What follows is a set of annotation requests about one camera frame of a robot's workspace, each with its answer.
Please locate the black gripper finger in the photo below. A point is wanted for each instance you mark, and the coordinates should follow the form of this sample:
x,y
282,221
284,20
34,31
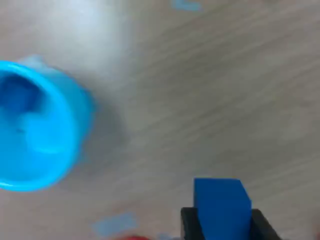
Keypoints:
x,y
261,230
191,225

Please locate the small blue cube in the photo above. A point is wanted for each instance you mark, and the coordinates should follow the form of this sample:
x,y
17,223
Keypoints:
x,y
222,212

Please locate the red plastic cup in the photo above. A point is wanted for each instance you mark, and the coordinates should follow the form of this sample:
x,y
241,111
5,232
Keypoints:
x,y
136,238

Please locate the small blue tape piece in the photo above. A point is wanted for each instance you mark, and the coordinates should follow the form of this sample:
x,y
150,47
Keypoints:
x,y
186,5
115,223

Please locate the blue plastic cup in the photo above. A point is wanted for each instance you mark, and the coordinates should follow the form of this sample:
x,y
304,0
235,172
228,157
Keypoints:
x,y
55,140

